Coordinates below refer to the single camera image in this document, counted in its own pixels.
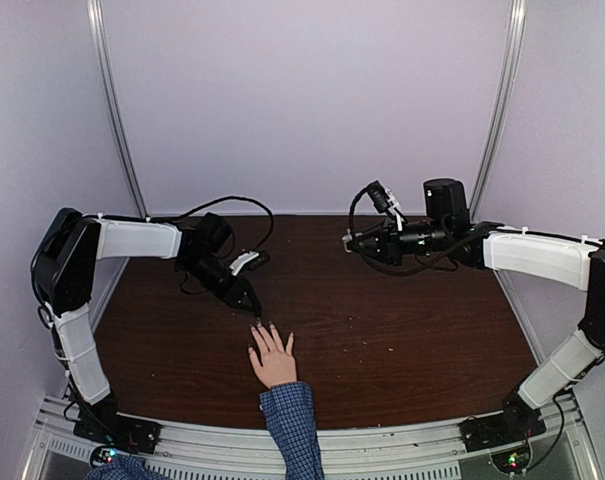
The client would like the slotted aluminium base rail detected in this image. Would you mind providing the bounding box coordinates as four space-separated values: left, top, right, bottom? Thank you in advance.
20 394 601 479

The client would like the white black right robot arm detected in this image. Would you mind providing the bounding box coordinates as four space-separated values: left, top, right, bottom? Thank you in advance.
342 178 605 442

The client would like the blue checkered shirt sleeve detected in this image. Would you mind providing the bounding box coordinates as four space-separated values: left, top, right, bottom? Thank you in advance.
260 382 325 480

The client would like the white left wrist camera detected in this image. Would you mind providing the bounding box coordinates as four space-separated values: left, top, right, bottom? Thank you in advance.
229 250 271 276

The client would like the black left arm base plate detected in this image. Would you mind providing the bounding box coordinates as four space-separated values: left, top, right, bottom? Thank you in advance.
73 415 161 454

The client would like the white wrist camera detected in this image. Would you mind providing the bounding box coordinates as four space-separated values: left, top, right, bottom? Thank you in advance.
365 180 406 231
229 250 271 276

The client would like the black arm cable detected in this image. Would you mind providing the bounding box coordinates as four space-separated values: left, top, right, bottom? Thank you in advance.
347 184 483 277
146 195 276 261

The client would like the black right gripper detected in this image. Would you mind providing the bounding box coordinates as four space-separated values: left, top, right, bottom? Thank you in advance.
348 215 450 266

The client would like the right aluminium frame post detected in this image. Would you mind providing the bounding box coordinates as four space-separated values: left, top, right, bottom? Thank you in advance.
469 0 528 219

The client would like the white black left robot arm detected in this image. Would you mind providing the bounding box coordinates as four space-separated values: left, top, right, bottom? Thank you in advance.
30 208 262 405

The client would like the mannequin hand with painted nails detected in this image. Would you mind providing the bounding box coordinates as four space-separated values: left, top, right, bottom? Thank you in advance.
248 323 298 389

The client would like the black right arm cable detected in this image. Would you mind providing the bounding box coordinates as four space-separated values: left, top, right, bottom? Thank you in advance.
347 184 483 277

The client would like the clear nail polish bottle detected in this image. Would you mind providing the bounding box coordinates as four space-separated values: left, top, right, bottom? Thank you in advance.
341 229 353 253

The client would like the left aluminium frame post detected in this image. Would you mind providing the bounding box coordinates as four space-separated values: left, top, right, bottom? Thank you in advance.
86 0 148 218

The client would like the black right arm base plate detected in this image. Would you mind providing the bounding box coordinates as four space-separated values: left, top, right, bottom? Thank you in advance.
458 413 546 452

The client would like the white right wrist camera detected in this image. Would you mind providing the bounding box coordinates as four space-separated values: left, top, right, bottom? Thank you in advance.
365 180 406 231

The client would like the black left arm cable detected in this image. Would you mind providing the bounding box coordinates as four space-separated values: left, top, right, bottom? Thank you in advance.
146 195 276 261

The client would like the aluminium frame post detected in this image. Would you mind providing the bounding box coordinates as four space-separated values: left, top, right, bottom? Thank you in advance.
469 0 528 219
86 0 148 218

